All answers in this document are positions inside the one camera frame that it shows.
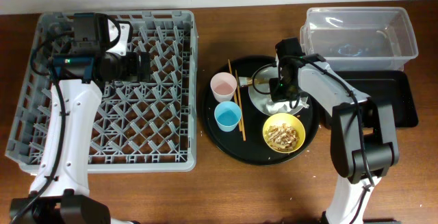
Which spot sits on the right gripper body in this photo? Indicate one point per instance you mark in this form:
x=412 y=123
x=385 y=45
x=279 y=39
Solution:
x=281 y=90

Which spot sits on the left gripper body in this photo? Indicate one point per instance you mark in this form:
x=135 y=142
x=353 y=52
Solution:
x=129 y=69

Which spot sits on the white tissue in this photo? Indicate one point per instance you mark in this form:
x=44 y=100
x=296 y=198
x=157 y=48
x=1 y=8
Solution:
x=293 y=107

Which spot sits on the gold snack wrapper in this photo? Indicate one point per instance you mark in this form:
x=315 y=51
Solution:
x=248 y=81

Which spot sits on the yellow bowl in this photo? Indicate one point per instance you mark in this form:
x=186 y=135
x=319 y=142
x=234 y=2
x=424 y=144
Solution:
x=291 y=120

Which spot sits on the brown food scraps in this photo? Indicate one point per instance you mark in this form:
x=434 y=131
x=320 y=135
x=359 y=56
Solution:
x=282 y=137

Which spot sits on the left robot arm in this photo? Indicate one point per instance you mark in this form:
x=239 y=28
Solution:
x=98 y=55

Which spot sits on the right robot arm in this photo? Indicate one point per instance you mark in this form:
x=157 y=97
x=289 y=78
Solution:
x=363 y=133

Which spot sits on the grey dishwasher rack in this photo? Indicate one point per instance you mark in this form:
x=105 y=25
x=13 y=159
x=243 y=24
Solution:
x=144 y=127

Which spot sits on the grey round plate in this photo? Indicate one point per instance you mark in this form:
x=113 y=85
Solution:
x=257 y=98

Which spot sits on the round black tray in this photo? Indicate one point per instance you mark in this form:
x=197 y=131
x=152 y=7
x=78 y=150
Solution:
x=252 y=149

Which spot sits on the wooden chopstick left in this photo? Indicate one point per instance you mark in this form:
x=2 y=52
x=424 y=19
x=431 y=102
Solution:
x=234 y=92

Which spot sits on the wooden chopstick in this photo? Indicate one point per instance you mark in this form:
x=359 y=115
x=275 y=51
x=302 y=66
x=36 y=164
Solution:
x=241 y=108
x=234 y=92

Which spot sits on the wooden chopstick right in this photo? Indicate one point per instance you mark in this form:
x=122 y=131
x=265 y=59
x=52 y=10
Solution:
x=241 y=108

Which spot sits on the pink plastic cup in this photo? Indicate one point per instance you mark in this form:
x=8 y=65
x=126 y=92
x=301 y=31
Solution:
x=221 y=85

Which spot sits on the blue plastic cup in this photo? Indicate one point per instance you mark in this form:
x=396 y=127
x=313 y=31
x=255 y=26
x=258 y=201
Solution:
x=227 y=115

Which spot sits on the clear plastic bin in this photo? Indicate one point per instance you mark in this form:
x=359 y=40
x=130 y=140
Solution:
x=360 y=38

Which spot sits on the black rectangular tray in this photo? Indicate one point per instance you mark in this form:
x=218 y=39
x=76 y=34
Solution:
x=392 y=86

